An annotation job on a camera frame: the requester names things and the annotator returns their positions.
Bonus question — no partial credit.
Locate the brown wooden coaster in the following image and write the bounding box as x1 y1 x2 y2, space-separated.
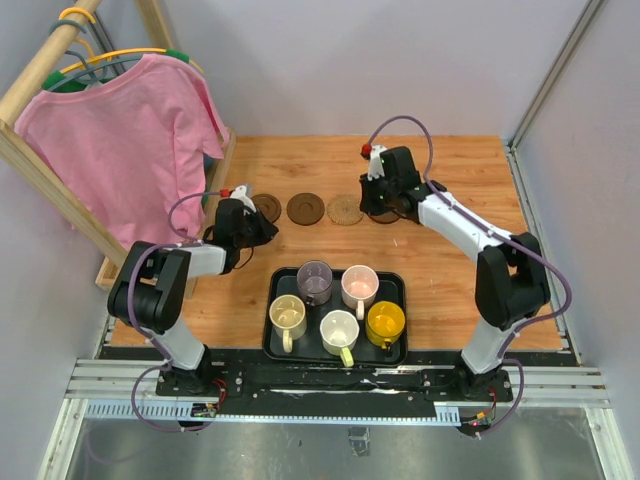
251 194 282 224
287 192 325 226
369 212 400 224

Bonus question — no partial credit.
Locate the woven rattan coaster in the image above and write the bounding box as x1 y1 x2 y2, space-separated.
326 194 364 226

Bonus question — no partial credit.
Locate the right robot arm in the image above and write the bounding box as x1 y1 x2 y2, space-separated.
359 144 550 400

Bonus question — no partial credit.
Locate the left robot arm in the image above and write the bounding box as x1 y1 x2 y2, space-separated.
107 198 278 396

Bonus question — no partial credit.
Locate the purple cup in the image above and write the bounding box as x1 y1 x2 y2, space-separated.
296 260 333 306

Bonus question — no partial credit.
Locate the black serving tray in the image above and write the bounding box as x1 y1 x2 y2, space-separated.
262 267 408 367

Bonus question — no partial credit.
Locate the pink mug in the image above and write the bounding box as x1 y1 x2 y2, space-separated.
340 265 380 321

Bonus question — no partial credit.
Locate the cream yellow mug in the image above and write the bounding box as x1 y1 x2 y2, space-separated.
268 294 307 354

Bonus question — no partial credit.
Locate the pink t-shirt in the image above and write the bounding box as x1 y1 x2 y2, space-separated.
14 54 228 248

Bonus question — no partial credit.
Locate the grey clothes hanger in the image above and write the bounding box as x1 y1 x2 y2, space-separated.
41 13 142 93

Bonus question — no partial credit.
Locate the yellow clothes hanger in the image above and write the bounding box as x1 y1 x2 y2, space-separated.
62 1 204 74

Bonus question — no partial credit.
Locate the wooden clothes rack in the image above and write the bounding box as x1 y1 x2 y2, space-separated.
1 1 236 291

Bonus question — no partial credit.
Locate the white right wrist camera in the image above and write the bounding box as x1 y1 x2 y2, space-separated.
361 144 387 181

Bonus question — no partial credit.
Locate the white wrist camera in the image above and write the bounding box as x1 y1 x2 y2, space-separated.
361 144 387 181
220 184 256 212

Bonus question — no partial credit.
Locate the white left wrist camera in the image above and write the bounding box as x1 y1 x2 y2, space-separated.
220 184 256 212

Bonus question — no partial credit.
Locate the white mug yellow handle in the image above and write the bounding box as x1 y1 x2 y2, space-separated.
319 310 360 368

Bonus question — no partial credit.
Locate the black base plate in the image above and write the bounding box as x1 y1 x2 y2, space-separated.
156 349 514 419

